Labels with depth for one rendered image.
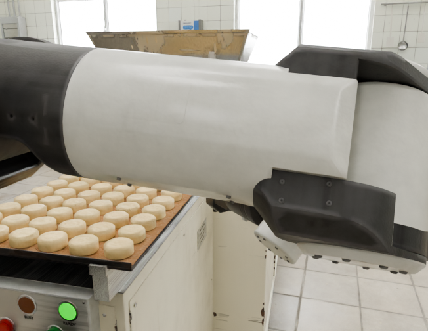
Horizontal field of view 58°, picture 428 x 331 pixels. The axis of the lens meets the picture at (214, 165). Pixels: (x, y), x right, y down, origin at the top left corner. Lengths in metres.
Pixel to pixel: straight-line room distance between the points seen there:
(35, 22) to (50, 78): 5.40
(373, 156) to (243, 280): 1.24
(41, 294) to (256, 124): 0.61
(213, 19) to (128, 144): 4.30
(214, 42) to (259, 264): 0.76
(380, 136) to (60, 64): 0.20
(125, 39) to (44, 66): 1.13
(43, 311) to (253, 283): 0.85
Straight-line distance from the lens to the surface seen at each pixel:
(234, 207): 0.58
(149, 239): 0.75
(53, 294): 0.75
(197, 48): 1.32
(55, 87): 0.25
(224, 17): 4.48
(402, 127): 0.26
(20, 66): 0.27
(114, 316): 0.75
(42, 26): 5.59
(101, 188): 0.99
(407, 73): 0.26
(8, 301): 0.81
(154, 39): 1.35
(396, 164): 0.25
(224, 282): 1.47
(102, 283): 0.69
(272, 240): 0.49
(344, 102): 0.22
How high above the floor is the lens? 1.22
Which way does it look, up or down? 15 degrees down
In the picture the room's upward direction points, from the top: straight up
